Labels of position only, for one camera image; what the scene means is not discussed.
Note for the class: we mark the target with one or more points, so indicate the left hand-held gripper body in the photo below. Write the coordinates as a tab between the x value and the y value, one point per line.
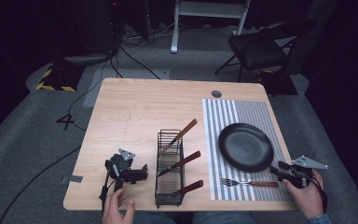
121	168

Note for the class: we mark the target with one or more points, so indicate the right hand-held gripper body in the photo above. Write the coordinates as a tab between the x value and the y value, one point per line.
301	172

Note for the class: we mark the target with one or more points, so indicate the person's right hand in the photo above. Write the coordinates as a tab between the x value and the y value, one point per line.
307	197

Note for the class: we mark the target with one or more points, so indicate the person's left hand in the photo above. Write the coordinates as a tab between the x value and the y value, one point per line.
116	207

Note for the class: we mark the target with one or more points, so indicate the black round plate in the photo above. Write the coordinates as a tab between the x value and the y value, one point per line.
245	146

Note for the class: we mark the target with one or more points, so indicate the person's left leg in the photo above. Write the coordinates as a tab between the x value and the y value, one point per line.
155	218

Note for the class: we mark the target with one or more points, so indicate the person's leg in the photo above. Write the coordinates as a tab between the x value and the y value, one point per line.
155	218
223	217

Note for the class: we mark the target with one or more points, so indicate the grey floor tape piece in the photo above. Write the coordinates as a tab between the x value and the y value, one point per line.
73	179

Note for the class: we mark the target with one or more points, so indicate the grey striped placemat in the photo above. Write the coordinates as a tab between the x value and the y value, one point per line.
254	112

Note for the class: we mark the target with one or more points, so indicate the person's right leg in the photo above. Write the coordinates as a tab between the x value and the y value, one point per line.
223	217

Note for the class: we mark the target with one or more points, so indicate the black tape floor mark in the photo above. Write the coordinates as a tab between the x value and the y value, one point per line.
66	121

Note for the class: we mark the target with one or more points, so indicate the yellow black striped base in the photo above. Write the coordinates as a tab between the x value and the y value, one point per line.
59	79

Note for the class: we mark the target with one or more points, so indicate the black folding chair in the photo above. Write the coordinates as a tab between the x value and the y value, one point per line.
261	49

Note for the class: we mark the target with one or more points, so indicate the dark equipment stand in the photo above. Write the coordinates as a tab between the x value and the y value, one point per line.
87	28

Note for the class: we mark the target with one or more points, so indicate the white desk frame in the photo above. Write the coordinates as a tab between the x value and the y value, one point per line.
209	9

